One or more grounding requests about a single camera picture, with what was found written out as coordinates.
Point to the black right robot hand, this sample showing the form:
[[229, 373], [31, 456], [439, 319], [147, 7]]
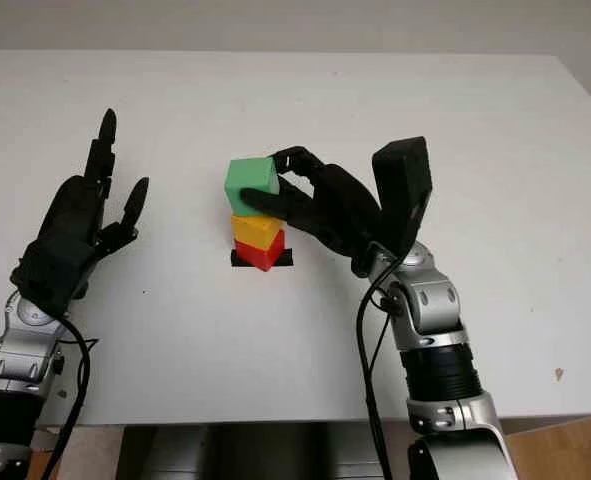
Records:
[[340, 210]]

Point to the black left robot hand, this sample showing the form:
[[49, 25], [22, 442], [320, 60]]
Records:
[[75, 210]]

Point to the yellow wooden block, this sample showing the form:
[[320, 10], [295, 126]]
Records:
[[255, 231]]

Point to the red wooden block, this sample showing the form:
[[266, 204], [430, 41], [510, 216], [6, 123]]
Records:
[[260, 256]]

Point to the green wooden block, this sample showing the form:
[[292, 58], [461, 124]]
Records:
[[250, 175]]

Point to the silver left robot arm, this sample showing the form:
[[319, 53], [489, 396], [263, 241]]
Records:
[[15, 350]]

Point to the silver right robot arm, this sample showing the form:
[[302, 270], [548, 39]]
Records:
[[435, 325]]

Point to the black tape strip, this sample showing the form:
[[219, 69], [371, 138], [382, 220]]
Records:
[[287, 260]]

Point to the pale table leg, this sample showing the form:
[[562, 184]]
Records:
[[95, 452]]

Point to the dark grey robot torso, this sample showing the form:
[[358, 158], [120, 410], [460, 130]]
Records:
[[265, 450]]

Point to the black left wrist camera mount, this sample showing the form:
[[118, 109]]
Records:
[[50, 275]]

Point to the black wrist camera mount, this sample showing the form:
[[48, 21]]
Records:
[[50, 275], [405, 185]]

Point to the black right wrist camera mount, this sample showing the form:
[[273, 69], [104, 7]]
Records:
[[405, 185]]

